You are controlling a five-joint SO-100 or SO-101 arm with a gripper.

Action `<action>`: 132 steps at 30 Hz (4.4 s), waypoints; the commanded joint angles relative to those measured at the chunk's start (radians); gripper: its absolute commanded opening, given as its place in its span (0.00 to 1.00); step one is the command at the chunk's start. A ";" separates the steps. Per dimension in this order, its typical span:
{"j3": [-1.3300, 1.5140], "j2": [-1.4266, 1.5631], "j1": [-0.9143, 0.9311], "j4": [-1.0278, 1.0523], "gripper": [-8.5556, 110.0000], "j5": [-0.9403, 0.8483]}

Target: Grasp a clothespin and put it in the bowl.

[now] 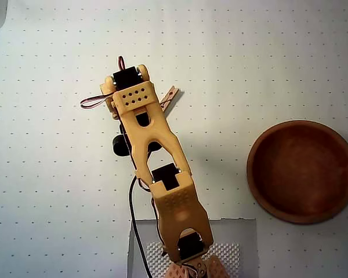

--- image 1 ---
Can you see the wooden clothespin with metal spring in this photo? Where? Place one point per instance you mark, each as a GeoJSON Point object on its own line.
{"type": "Point", "coordinates": [171, 95]}

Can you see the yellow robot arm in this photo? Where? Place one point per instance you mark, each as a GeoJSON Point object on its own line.
{"type": "Point", "coordinates": [169, 208]}

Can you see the brown wooden bowl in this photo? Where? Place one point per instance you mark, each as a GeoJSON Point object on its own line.
{"type": "Point", "coordinates": [301, 173]}

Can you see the white dotted paper sheet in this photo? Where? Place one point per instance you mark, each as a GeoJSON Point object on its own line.
{"type": "Point", "coordinates": [61, 173]}

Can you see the white textured anti-slip mat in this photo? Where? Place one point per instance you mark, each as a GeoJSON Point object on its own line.
{"type": "Point", "coordinates": [229, 257]}

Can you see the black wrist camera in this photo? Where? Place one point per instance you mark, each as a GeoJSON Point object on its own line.
{"type": "Point", "coordinates": [120, 144]}

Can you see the grey metal base plate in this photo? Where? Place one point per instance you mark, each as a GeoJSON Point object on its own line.
{"type": "Point", "coordinates": [235, 246]}

